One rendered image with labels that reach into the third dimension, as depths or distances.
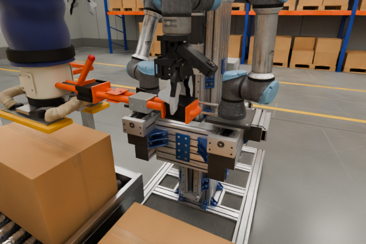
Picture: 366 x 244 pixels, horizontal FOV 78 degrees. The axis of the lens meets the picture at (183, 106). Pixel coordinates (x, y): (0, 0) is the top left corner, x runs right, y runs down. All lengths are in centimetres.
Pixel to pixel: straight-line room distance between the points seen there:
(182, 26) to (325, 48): 733
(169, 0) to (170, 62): 15
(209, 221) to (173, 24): 142
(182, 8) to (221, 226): 145
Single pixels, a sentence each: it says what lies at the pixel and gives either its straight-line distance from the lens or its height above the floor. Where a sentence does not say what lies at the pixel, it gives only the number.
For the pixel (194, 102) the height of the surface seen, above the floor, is 130.
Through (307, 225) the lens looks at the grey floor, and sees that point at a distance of 223.
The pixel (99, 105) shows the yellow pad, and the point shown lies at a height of 116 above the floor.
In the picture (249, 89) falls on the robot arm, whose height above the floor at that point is 121.
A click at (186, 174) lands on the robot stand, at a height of 52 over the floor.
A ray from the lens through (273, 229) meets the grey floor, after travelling 209.
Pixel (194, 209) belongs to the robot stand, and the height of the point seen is 21.
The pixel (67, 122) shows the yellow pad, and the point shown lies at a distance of 93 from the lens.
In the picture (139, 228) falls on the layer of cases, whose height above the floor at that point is 54.
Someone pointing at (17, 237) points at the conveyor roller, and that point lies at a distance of 148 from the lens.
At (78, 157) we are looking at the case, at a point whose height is 92.
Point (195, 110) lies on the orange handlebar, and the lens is 63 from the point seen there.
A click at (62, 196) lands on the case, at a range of 119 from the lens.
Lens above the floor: 153
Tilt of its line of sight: 22 degrees down
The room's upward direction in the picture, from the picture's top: straight up
